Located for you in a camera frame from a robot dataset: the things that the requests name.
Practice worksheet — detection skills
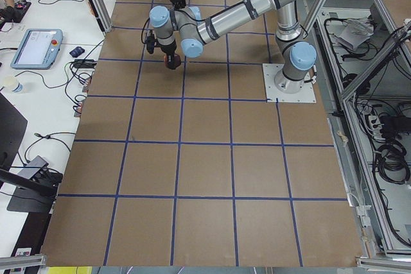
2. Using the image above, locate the dark red apple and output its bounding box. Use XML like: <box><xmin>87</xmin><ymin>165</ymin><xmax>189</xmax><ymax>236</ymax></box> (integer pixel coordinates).
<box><xmin>162</xmin><ymin>52</ymin><xmax>182</xmax><ymax>71</ymax></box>

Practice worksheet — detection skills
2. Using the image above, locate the near teach pendant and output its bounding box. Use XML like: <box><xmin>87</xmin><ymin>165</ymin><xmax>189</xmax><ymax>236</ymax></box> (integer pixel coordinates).
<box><xmin>10</xmin><ymin>29</ymin><xmax>64</xmax><ymax>70</ymax></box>

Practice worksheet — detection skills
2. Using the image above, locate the black red emergency button box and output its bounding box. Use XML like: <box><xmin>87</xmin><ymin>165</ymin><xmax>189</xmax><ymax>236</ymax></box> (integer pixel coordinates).
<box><xmin>13</xmin><ymin>0</ymin><xmax>31</xmax><ymax>23</ymax></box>

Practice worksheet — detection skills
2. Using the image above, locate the white paper cup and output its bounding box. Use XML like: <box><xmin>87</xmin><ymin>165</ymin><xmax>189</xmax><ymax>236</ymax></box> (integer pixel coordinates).
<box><xmin>3</xmin><ymin>76</ymin><xmax>23</xmax><ymax>93</ymax></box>

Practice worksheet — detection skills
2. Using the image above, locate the black monitor stand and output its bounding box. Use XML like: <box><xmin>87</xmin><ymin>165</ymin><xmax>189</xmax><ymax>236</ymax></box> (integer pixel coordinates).
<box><xmin>1</xmin><ymin>96</ymin><xmax>62</xmax><ymax>213</ymax></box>

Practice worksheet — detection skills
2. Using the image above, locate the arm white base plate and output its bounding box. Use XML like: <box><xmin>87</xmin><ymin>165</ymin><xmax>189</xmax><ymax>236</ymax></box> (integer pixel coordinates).
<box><xmin>262</xmin><ymin>64</ymin><xmax>317</xmax><ymax>103</ymax></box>

